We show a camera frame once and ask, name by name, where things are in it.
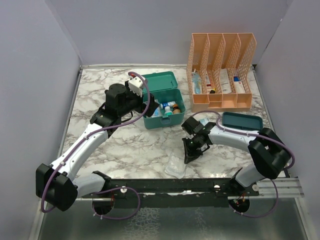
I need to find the green plastic medicine box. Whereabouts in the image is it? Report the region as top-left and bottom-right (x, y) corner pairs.
(143, 71), (186, 130)

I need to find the blue toothbrush package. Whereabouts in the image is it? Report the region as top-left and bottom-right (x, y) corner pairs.
(191, 71), (202, 94)

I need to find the white bottle green label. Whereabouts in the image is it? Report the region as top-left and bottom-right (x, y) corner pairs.
(164, 106), (173, 116)

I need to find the white gauze pad packet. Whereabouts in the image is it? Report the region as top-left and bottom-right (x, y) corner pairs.
(164, 155), (186, 179)

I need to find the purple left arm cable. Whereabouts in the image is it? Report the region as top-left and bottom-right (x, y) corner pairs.
(40, 71), (151, 221)

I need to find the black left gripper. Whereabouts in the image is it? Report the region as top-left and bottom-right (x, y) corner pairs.
(119, 81), (160, 118)

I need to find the dark teal divided tray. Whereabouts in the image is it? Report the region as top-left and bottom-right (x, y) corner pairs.
(222, 112), (264, 131)

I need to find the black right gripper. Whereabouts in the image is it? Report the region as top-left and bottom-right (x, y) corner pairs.
(182, 135), (203, 163)

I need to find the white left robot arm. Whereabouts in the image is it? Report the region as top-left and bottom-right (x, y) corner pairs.
(35, 80), (159, 213)

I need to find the blue white medicine box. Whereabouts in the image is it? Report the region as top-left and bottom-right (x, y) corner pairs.
(233, 69), (246, 94)

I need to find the orange plastic file organizer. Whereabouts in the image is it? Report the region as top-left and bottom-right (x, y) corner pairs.
(186, 33), (257, 113)

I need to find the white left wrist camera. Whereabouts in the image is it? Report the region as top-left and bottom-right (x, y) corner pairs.
(128, 76), (145, 97)

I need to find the amber bottle orange label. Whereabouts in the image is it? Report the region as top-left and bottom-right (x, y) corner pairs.
(172, 104), (181, 115)

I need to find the light blue mask packet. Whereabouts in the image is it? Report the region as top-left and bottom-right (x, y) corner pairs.
(199, 118), (210, 126)

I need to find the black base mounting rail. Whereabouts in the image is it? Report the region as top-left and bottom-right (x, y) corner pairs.
(84, 171), (259, 209)

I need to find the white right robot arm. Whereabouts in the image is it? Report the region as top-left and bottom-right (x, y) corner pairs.
(181, 116), (294, 196)

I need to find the zip bag of blue packets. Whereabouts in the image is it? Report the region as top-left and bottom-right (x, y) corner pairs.
(151, 107), (161, 118)

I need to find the red white medicine box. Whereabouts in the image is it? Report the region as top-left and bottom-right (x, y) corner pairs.
(205, 72), (217, 94)

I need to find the white bottle blue label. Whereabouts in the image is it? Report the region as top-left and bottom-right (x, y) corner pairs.
(159, 101), (176, 109)

